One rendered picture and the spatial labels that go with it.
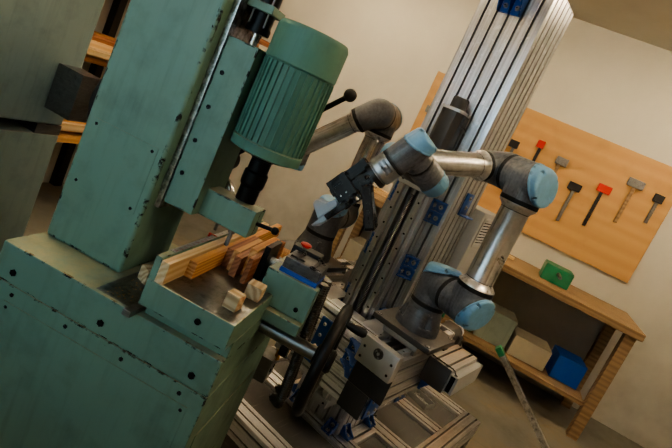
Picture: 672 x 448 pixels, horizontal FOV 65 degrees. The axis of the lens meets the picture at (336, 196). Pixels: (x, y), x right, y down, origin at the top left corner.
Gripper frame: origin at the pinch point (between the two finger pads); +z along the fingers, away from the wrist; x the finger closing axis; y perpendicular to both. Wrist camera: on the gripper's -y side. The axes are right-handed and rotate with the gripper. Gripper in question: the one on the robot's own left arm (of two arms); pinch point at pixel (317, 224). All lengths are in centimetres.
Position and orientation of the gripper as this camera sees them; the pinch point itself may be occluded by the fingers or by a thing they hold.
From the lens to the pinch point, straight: 133.7
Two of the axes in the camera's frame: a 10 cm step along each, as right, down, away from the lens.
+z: -8.0, 5.6, 2.2
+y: -5.6, -8.3, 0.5
